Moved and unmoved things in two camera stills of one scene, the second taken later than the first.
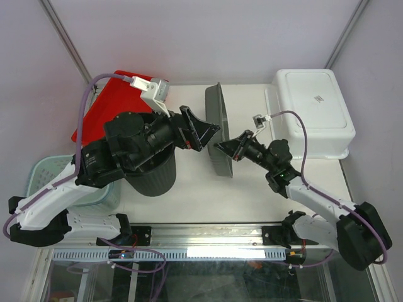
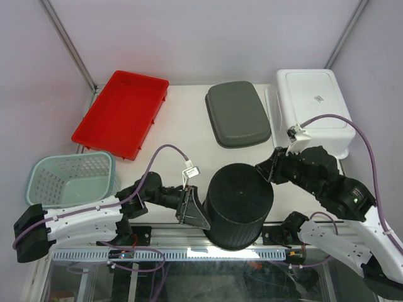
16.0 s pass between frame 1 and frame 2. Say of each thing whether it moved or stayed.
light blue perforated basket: moved
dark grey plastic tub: moved
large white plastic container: stayed
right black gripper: moved
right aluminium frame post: stayed
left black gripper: moved
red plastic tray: stayed
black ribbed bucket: moved
